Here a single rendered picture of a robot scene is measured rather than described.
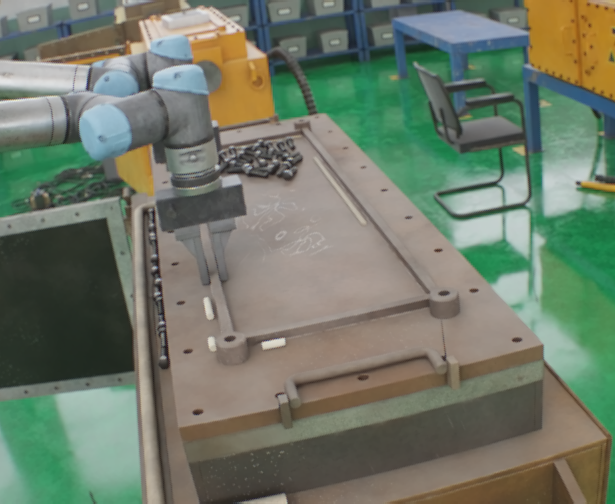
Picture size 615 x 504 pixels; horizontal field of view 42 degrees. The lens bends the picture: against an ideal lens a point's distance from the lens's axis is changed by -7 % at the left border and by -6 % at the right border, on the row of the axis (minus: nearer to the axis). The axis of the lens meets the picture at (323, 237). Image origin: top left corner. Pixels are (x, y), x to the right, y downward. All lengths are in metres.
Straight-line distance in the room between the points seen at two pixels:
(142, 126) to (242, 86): 2.79
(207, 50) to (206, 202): 2.67
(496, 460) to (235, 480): 0.33
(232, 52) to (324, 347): 2.97
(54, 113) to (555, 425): 0.83
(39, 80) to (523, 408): 0.94
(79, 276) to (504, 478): 1.56
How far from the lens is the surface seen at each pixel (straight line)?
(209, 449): 1.01
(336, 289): 1.24
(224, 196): 1.26
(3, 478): 3.48
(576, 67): 5.31
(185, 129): 1.21
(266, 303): 1.23
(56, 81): 1.46
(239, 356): 1.08
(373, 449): 1.05
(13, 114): 1.23
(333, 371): 1.02
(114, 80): 1.43
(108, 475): 3.31
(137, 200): 2.20
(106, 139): 1.15
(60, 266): 2.36
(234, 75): 3.93
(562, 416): 1.16
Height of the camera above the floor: 1.90
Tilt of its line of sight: 22 degrees down
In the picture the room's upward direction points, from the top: 8 degrees counter-clockwise
